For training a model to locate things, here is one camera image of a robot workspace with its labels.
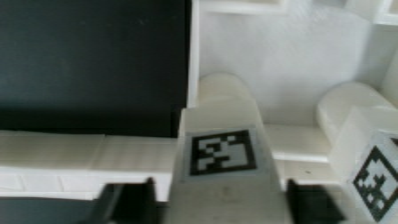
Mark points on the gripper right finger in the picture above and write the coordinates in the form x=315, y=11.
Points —
x=313, y=207

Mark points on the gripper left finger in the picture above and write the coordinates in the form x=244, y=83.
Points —
x=127, y=204

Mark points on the white chair leg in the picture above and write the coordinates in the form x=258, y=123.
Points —
x=226, y=189
x=367, y=153

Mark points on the white chair seat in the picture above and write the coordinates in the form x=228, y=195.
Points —
x=290, y=67

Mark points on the white U-shaped fence wall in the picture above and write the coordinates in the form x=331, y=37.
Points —
x=59, y=165

